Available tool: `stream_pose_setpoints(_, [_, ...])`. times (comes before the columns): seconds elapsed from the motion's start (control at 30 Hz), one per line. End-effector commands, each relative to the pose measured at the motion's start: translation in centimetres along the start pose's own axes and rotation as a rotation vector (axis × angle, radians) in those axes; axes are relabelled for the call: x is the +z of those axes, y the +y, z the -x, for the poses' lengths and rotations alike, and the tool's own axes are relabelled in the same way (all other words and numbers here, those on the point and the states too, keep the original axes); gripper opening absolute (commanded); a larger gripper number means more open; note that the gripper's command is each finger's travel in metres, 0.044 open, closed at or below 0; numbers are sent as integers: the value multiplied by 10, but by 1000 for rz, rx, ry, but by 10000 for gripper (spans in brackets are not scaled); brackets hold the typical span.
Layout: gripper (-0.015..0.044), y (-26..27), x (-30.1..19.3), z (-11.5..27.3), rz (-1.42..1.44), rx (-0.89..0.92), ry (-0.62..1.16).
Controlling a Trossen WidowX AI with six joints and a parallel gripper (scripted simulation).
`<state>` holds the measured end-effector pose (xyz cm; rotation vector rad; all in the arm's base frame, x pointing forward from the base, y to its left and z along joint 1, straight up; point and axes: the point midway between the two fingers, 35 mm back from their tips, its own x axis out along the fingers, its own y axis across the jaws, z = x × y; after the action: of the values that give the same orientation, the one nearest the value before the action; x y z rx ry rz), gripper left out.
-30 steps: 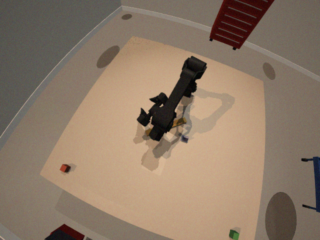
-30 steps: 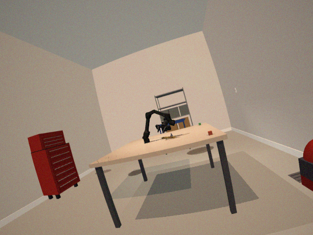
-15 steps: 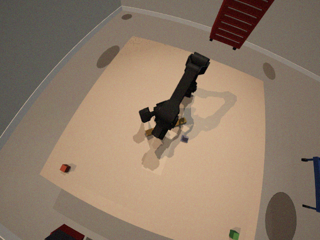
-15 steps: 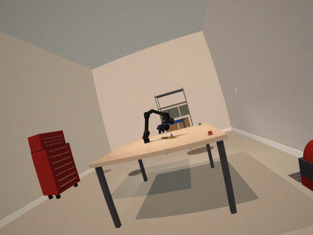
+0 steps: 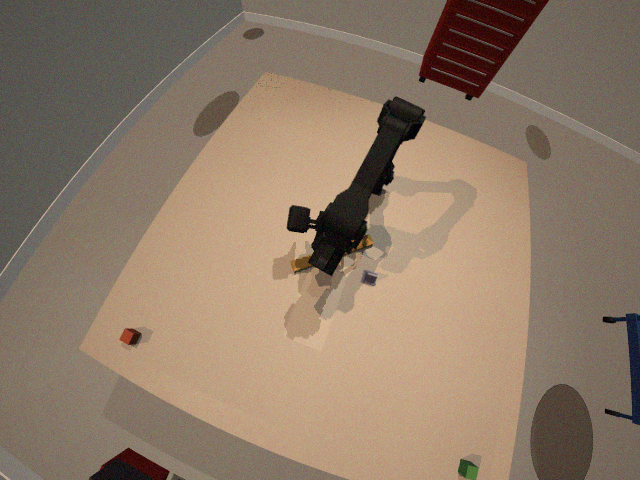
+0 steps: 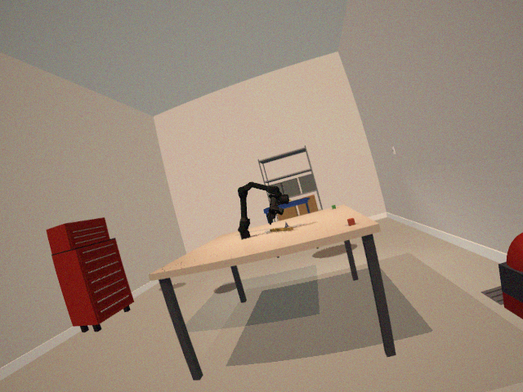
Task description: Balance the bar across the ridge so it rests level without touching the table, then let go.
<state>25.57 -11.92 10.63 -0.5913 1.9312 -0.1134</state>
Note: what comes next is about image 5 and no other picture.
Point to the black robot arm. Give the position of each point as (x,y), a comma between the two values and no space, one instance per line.
(344,219)

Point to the green cube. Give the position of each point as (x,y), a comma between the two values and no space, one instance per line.
(468,470)

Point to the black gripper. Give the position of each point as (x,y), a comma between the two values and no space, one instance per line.
(299,220)

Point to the small red cube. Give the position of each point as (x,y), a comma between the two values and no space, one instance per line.
(130,336)

